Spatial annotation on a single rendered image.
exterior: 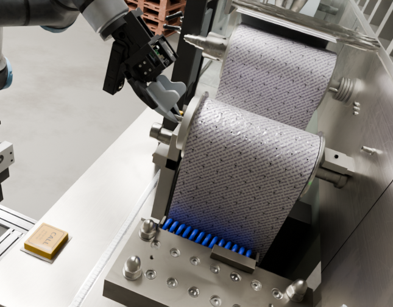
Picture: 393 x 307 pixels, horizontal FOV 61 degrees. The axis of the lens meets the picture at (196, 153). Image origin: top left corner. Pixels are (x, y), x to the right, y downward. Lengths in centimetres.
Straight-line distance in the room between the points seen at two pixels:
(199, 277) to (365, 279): 32
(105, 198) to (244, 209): 44
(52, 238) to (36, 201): 138
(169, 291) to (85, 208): 39
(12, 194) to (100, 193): 134
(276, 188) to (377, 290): 27
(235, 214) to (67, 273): 40
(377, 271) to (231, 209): 32
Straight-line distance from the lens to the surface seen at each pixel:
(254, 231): 75
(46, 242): 87
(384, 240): 51
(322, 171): 70
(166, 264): 72
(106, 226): 93
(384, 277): 49
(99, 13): 64
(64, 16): 73
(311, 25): 85
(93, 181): 104
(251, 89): 83
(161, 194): 87
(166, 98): 65
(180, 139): 66
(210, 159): 66
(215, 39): 87
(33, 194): 229
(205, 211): 74
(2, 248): 176
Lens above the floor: 161
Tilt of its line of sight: 36 degrees down
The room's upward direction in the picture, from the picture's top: 16 degrees clockwise
